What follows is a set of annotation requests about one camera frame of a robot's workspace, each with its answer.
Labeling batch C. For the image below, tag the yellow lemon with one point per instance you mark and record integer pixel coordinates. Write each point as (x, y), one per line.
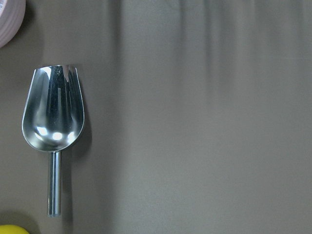
(12, 229)

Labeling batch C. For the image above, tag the pink bowl of ice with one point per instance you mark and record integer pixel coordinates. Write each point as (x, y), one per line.
(11, 16)

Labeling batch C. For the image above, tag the steel ice scoop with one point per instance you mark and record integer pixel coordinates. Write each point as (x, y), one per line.
(53, 120)

